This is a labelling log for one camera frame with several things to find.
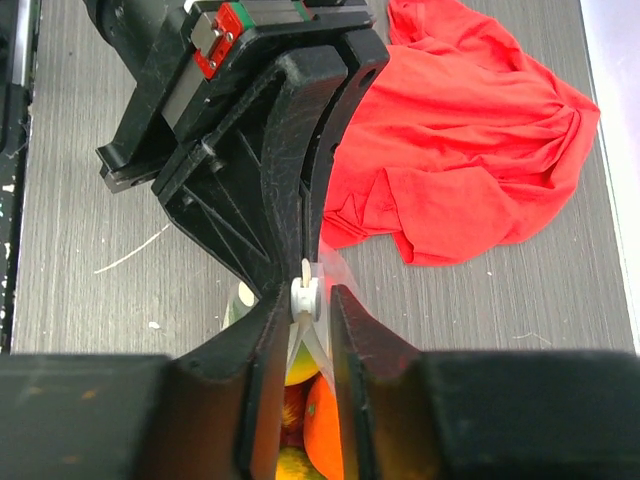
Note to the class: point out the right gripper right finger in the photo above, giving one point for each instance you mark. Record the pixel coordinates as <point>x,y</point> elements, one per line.
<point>411,414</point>

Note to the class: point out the dark red apple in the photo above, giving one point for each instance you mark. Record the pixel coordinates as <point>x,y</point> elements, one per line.
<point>293,412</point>

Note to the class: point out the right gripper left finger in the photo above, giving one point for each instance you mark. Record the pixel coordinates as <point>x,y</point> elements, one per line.
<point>214,413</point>

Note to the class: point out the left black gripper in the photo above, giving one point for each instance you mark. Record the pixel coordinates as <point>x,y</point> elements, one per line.
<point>251,193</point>

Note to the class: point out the red cloth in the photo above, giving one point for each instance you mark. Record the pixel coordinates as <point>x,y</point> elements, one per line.
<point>462,143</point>

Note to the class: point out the clear polka dot zip bag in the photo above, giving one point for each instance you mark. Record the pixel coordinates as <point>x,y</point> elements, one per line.
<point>309,295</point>

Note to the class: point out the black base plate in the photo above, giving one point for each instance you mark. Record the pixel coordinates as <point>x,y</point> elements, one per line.
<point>20,21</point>

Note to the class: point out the orange fruit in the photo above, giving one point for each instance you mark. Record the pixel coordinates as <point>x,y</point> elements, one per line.
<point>321,430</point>

